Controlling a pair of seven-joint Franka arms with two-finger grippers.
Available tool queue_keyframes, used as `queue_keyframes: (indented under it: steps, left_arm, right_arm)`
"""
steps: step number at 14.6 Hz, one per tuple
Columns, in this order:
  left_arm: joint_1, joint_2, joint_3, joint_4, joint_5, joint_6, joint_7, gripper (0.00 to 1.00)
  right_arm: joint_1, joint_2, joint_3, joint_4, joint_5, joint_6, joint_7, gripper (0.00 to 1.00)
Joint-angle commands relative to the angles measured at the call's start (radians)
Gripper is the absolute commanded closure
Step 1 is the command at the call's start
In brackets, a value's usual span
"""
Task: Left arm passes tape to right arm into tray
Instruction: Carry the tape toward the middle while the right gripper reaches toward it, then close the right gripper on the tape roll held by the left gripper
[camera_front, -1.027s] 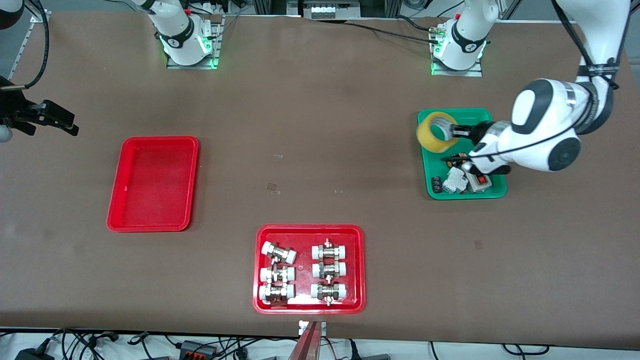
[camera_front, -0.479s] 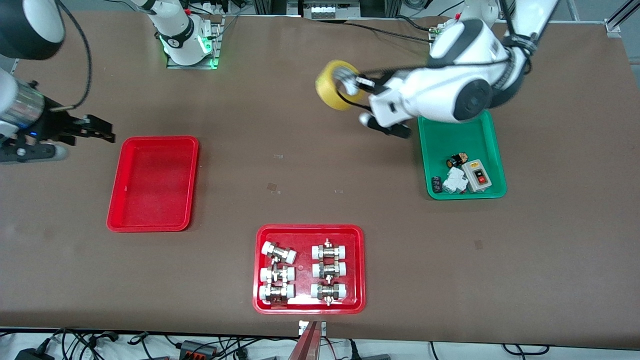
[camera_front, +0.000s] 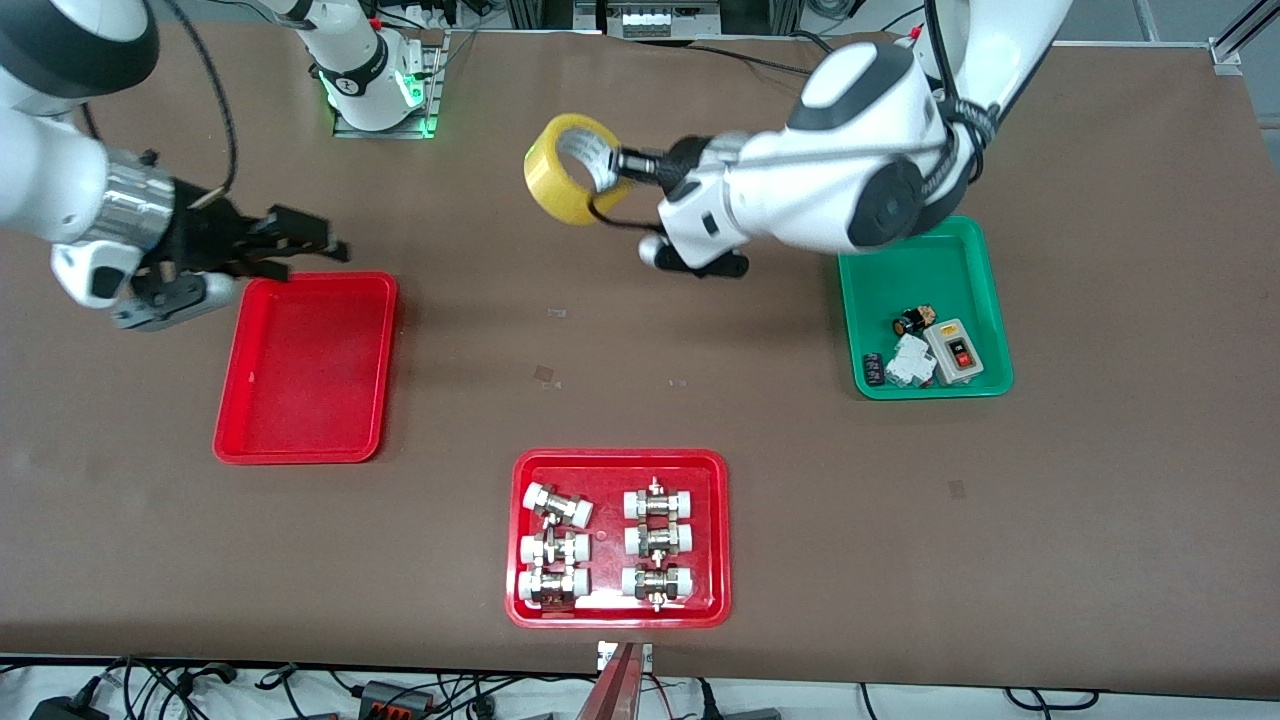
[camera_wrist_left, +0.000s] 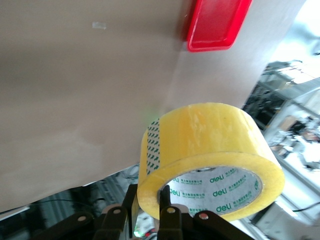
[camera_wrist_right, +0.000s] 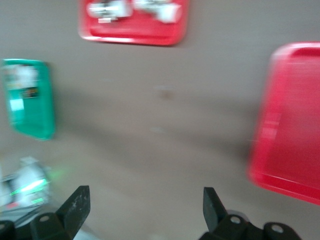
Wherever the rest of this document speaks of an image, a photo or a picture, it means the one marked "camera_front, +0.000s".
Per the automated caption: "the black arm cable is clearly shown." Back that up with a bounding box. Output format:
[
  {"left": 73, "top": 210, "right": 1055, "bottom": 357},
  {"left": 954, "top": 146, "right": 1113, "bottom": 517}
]
[
  {"left": 922, "top": 0, "right": 1001, "bottom": 136},
  {"left": 160, "top": 0, "right": 239, "bottom": 196}
]

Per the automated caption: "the red aluminium profile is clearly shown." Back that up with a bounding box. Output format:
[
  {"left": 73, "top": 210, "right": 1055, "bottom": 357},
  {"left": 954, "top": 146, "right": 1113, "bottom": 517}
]
[{"left": 575, "top": 642, "right": 646, "bottom": 720}]

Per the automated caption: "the tilted white-capped metal fitting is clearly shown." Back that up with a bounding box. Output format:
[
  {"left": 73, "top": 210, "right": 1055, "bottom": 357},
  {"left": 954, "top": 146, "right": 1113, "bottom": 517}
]
[{"left": 523, "top": 482, "right": 594, "bottom": 529}]

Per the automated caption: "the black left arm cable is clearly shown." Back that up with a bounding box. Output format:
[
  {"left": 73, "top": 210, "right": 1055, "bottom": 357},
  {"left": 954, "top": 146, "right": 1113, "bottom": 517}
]
[{"left": 922, "top": 0, "right": 1001, "bottom": 136}]

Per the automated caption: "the green plastic tray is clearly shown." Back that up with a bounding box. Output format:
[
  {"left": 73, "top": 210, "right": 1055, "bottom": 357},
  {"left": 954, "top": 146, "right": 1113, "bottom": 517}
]
[{"left": 838, "top": 216, "right": 1015, "bottom": 401}]

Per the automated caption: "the long black table cable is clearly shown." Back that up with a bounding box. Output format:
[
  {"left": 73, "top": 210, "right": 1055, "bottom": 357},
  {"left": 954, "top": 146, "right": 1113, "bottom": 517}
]
[{"left": 690, "top": 42, "right": 831, "bottom": 79}]

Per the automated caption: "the red tray holding fittings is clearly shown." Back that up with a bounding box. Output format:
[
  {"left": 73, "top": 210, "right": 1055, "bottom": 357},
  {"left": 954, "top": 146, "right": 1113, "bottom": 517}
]
[{"left": 505, "top": 448, "right": 732, "bottom": 629}]

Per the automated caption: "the black orange connector box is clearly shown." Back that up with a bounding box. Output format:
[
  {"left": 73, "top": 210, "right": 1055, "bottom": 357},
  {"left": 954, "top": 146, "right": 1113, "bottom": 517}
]
[{"left": 360, "top": 680, "right": 438, "bottom": 718}]

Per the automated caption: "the black power adapter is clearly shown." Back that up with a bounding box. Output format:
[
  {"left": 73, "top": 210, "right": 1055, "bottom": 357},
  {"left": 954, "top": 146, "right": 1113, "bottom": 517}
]
[{"left": 30, "top": 695, "right": 111, "bottom": 720}]

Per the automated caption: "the grey switch box red button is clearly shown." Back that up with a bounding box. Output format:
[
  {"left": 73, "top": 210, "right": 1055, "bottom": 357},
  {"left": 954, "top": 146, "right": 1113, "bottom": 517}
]
[{"left": 923, "top": 319, "right": 986, "bottom": 387}]

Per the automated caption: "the yellow tape roll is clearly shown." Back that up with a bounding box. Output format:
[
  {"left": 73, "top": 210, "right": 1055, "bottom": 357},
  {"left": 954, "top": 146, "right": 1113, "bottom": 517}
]
[{"left": 523, "top": 113, "right": 638, "bottom": 227}]

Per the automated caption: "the white circuit breaker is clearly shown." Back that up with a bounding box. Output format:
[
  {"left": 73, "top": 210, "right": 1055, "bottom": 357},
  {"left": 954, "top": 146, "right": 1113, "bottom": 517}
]
[{"left": 884, "top": 333, "right": 938, "bottom": 389}]

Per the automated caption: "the white-capped metal pipe fitting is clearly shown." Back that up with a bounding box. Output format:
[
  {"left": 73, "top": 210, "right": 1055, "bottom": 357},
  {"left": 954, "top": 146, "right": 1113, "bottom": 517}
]
[
  {"left": 517, "top": 567, "right": 591, "bottom": 609},
  {"left": 519, "top": 530, "right": 591, "bottom": 567},
  {"left": 621, "top": 565, "right": 695, "bottom": 611},
  {"left": 623, "top": 478, "right": 696, "bottom": 521},
  {"left": 624, "top": 522, "right": 695, "bottom": 559}
]

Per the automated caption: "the empty red plastic tray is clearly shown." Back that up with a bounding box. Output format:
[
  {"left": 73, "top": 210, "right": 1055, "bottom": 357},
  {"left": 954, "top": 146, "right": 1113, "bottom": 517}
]
[{"left": 212, "top": 272, "right": 399, "bottom": 466}]

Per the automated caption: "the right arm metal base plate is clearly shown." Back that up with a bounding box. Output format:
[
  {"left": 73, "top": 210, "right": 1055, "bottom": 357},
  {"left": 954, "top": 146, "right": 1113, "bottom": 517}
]
[{"left": 333, "top": 30, "right": 447, "bottom": 139}]

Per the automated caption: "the white terminal block unit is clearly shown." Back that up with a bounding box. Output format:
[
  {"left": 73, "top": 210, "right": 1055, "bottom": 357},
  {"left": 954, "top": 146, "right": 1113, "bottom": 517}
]
[{"left": 600, "top": 0, "right": 723, "bottom": 40}]

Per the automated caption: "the aluminium frame rail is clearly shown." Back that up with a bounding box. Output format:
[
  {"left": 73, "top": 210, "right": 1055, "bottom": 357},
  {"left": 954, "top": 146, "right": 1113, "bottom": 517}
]
[{"left": 1208, "top": 0, "right": 1280, "bottom": 77}]

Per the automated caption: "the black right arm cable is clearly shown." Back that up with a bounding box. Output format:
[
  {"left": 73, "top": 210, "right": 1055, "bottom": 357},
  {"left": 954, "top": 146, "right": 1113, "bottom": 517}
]
[{"left": 160, "top": 0, "right": 239, "bottom": 196}]

